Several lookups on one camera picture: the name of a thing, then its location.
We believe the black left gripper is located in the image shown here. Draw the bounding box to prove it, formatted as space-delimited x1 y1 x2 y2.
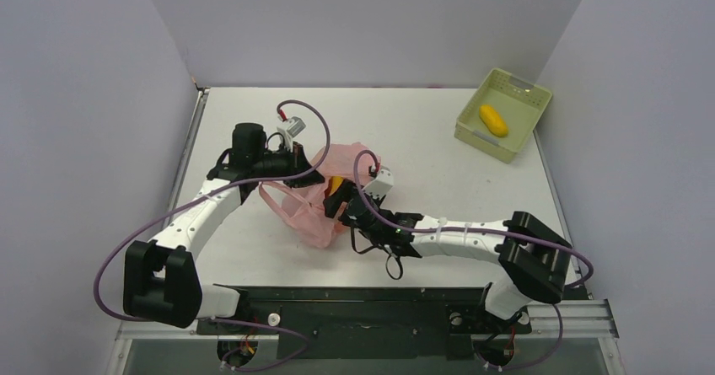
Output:
253 142 325 189

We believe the pink plastic bag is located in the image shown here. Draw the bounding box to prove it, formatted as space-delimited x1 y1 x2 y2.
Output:
258 142 367 249

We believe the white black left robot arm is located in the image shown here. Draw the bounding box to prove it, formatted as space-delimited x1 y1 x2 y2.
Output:
123 117 325 333

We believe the yellow fake fruit in basket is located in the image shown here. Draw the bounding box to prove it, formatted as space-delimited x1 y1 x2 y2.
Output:
478 104 509 137

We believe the light green plastic basket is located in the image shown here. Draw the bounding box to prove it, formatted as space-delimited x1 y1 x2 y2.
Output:
454 68 552 163

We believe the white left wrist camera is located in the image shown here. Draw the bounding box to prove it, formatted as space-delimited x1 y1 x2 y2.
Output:
277 116 306 151

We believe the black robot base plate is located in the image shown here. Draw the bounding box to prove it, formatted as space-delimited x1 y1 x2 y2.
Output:
195 286 533 361

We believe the aluminium frame rail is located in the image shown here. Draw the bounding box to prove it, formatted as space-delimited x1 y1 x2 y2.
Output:
107 301 625 374

